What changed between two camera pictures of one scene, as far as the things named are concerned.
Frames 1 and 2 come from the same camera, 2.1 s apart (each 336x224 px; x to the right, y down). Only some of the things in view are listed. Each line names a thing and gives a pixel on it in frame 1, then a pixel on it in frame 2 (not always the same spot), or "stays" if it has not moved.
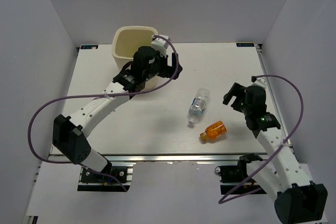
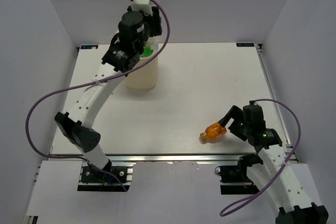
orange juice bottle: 213,131 stays
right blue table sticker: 245,44 stays
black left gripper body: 159,64 to 152,26
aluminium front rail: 161,157 stays
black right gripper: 237,91 to 233,112
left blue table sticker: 88,46 stays
